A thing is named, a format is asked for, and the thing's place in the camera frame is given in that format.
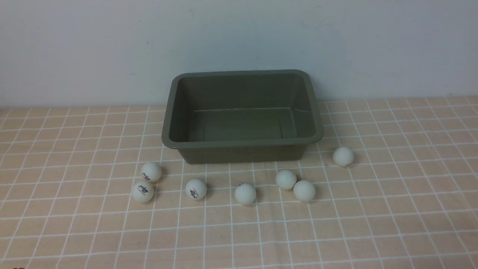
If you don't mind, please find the white ping-pong ball red logo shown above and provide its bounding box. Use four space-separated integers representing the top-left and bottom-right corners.
185 179 208 200

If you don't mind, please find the olive green plastic bin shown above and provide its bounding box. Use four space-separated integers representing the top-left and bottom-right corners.
162 69 324 164

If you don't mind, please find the beige checkered tablecloth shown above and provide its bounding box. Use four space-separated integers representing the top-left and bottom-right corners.
0 96 478 269

